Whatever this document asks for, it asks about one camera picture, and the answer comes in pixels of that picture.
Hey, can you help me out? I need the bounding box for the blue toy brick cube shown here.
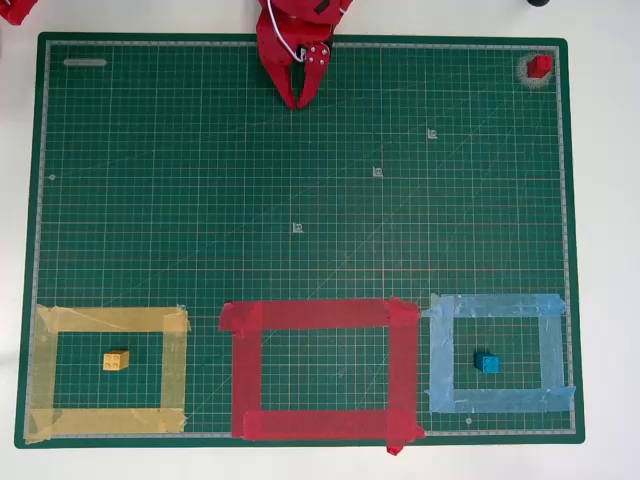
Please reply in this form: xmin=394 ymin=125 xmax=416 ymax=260
xmin=473 ymin=351 xmax=501 ymax=374

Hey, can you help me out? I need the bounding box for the blue tape rectangle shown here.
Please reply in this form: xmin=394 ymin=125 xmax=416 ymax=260
xmin=421 ymin=293 xmax=577 ymax=415

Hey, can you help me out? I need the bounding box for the red tape rectangle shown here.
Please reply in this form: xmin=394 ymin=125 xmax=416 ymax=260
xmin=218 ymin=295 xmax=426 ymax=456

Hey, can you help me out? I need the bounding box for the red leader arm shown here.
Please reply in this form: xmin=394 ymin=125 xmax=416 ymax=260
xmin=0 ymin=0 xmax=39 ymax=26

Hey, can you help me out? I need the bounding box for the yellow tape rectangle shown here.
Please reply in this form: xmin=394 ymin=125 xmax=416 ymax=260
xmin=24 ymin=303 xmax=192 ymax=445

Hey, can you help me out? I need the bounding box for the yellow toy brick cube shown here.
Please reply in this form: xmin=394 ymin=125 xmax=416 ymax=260
xmin=102 ymin=349 xmax=130 ymax=372

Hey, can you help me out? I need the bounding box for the green cutting mat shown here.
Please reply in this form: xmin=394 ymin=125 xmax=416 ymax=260
xmin=13 ymin=32 xmax=585 ymax=450

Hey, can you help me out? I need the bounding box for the red toy brick cube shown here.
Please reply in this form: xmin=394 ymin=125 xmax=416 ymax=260
xmin=529 ymin=53 xmax=555 ymax=80

